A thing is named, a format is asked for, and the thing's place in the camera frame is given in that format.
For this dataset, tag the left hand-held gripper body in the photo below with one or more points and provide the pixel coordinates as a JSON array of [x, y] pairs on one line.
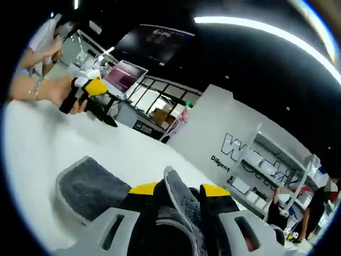
[[69, 101]]

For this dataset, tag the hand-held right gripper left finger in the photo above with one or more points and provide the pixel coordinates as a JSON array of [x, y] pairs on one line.
[[106, 226]]

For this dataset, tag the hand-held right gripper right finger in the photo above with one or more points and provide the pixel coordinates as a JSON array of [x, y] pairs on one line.
[[255, 226]]

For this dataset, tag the grey towel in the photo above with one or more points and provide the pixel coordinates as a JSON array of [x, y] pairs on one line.
[[88, 186]]

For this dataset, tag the person's left hand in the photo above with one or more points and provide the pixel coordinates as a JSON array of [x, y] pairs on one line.
[[56, 90]]

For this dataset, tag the open silver laptop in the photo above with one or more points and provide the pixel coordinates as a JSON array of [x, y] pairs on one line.
[[123, 76]]

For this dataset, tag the grey desk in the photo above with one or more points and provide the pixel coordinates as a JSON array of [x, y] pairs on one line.
[[133, 114]]

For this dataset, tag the white table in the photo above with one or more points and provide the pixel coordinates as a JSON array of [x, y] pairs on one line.
[[80, 141]]

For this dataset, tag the cardboard box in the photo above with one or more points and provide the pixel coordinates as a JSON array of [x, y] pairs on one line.
[[160, 116]]

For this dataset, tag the white shelf rack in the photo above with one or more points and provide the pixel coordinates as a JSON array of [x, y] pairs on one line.
[[269, 160]]

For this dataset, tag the large dark display screen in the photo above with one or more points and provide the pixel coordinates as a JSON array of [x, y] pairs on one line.
[[157, 42]]

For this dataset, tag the white lettered partition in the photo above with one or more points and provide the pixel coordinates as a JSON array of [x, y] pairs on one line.
[[213, 120]]

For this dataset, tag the long ceiling light strip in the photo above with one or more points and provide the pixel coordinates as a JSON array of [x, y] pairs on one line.
[[266, 29]]

